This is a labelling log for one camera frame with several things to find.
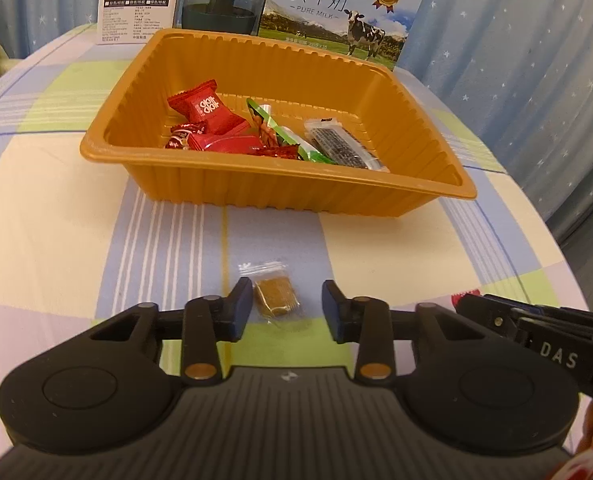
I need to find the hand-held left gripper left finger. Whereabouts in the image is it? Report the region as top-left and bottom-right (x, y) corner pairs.
(89, 276), (254, 387)

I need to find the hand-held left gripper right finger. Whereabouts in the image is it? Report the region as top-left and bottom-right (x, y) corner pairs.
(321, 279), (483, 387)

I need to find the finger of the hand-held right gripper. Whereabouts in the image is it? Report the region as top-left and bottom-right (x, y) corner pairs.
(456, 292), (528, 342)

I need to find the red candy with white print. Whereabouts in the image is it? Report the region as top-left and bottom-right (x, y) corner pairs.
(450, 288), (483, 307)

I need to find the brown candy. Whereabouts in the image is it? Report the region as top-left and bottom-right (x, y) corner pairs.
(238, 258), (307, 320)

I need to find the orange plastic tray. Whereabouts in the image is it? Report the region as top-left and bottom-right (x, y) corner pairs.
(80, 28), (478, 220)

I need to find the orange red foil candy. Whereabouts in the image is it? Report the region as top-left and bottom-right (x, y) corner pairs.
(253, 143), (301, 160)

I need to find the clear packet with black print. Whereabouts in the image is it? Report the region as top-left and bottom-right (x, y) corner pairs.
(303, 117), (390, 172)

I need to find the dark green-edged snack packet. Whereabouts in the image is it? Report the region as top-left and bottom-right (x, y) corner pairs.
(246, 98), (337, 165)

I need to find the red foil snack packet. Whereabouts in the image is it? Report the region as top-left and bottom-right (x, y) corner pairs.
(165, 122), (208, 150)

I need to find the plain red snack packet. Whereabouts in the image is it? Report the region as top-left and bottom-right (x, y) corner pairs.
(188, 132), (265, 154)

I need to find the large red wrapped candy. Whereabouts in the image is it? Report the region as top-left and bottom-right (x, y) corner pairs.
(166, 79), (250, 136)

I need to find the milk carton box with cow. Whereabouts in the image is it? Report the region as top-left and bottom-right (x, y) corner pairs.
(257, 0), (426, 72)

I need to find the beige product box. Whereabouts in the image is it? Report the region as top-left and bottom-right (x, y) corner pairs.
(96, 0), (188, 47)

